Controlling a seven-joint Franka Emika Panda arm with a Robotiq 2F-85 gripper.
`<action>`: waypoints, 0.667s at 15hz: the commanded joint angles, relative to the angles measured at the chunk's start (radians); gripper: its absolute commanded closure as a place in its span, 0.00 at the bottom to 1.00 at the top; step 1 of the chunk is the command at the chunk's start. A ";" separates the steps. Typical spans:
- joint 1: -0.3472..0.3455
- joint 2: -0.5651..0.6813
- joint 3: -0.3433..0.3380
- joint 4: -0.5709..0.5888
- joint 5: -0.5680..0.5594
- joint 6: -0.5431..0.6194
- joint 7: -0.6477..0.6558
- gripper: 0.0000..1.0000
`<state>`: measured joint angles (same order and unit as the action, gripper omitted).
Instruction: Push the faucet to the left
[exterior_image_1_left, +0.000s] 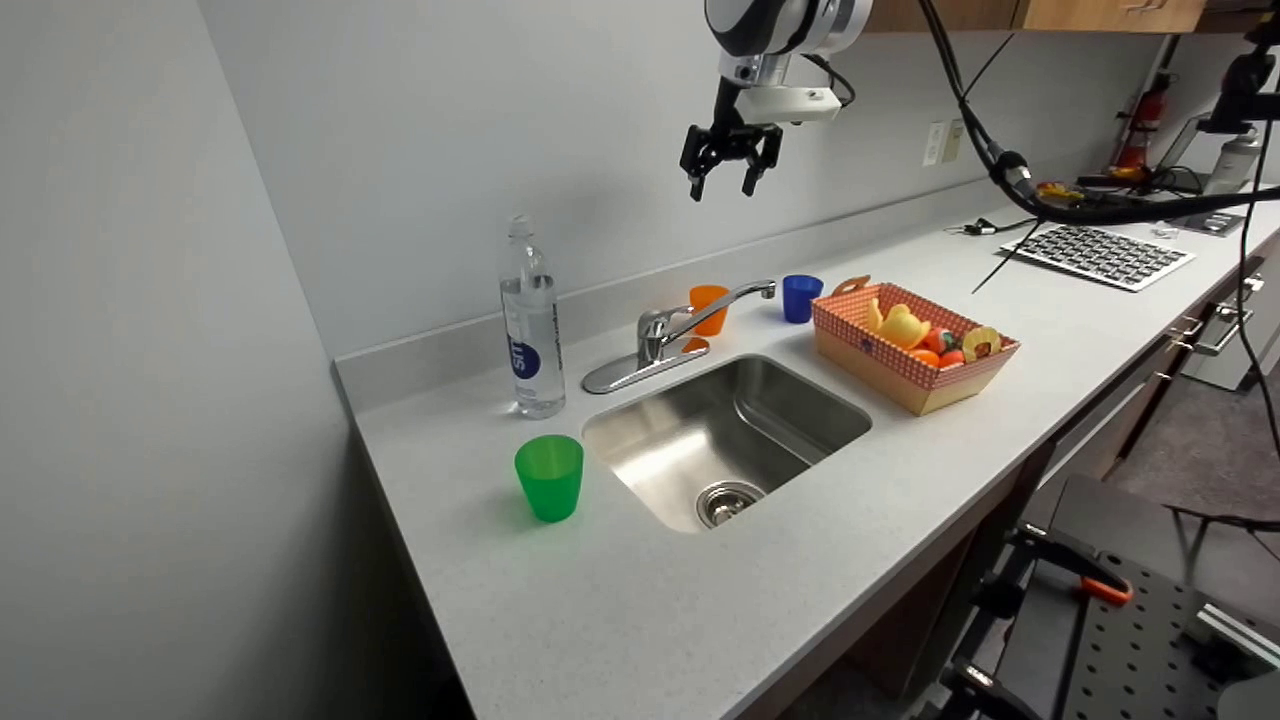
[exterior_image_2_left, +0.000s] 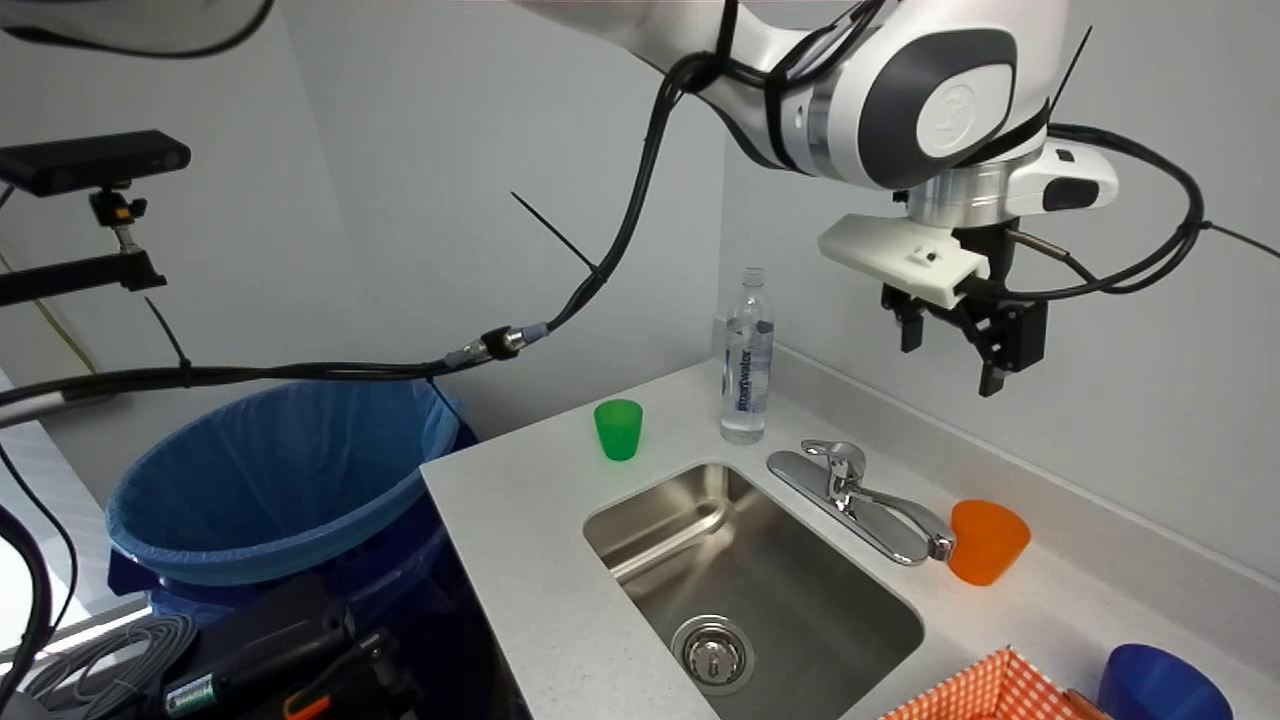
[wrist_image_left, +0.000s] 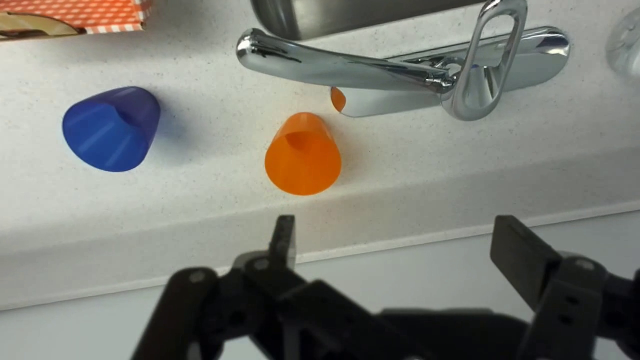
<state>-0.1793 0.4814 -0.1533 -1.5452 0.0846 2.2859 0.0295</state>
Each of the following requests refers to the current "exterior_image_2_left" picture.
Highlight chrome faucet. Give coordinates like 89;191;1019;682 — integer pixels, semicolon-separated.
763;436;959;573

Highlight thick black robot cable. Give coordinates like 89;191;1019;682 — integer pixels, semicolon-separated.
0;0;752;419

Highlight black floor cables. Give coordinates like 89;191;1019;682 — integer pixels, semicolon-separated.
0;448;89;720

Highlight black camera bar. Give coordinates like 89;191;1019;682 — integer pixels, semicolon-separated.
0;127;196;200

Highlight stainless steel sink basin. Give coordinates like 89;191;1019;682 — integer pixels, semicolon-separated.
581;461;930;720

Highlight orange plastic cup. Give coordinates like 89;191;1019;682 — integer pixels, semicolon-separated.
945;496;1036;591

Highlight orange checkered paper basket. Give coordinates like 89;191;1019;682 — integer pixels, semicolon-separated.
876;643;1114;720

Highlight green plastic cup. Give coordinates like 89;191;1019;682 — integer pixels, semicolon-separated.
592;394;651;467

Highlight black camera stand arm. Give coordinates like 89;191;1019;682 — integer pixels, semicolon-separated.
0;184;174;310

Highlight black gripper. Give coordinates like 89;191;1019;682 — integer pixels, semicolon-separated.
876;219;1053;399

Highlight blue plastic cup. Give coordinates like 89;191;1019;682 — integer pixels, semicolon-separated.
1095;638;1241;720

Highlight dark blue trash bin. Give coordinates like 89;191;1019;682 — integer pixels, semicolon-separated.
104;414;482;657

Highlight metal sink drain strainer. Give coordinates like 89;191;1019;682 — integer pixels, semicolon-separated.
667;607;759;692

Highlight black tool case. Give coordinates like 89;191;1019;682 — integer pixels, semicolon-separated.
157;607;431;720

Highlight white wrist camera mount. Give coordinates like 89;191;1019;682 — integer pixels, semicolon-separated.
815;211;1002;315

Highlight thin black camera cable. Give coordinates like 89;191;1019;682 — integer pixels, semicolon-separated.
1005;119;1214;305

